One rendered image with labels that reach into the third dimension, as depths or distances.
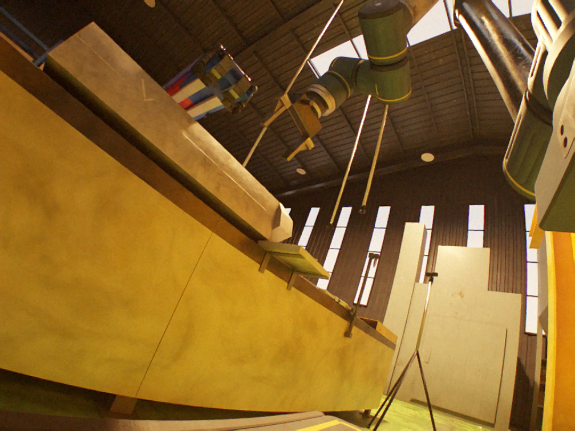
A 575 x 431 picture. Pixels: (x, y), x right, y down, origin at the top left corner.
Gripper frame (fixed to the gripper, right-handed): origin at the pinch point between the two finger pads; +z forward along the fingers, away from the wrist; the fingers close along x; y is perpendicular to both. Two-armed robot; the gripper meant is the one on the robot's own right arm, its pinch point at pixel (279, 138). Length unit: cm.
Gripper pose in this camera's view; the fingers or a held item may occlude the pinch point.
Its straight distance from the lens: 78.9
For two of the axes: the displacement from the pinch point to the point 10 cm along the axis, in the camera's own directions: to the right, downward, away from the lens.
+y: 5.7, 4.1, -7.1
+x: 4.6, 5.6, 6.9
